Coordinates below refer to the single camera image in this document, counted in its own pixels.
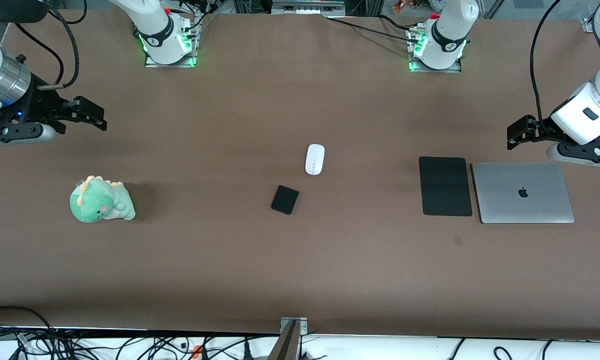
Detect white computer mouse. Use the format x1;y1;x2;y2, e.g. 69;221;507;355
305;143;326;176

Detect small black square case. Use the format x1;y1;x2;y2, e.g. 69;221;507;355
271;184;300;216

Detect black mouse pad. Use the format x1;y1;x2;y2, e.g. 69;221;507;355
418;156;473;217

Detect silver closed laptop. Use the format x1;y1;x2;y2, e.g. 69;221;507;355
471;161;575;225

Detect green dinosaur plush toy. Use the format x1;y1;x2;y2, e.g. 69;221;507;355
69;174;137;224

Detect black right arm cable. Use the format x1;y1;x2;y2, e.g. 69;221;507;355
14;21;65;87
37;7;81;92

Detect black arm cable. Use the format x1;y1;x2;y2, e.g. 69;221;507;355
529;0;565;133
37;7;81;92
14;21;65;87

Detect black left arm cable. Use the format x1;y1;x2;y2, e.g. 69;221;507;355
529;0;565;133

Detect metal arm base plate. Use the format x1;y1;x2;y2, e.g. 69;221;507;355
408;55;463;74
144;47;199;69

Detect black cable on table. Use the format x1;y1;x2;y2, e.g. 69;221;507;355
325;14;420;41

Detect black looping floor cable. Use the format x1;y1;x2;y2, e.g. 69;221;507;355
0;305;56;335

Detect aluminium frame profile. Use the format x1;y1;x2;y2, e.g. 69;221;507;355
271;0;346;17

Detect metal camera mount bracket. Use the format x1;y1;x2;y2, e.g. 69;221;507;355
267;316;309;360

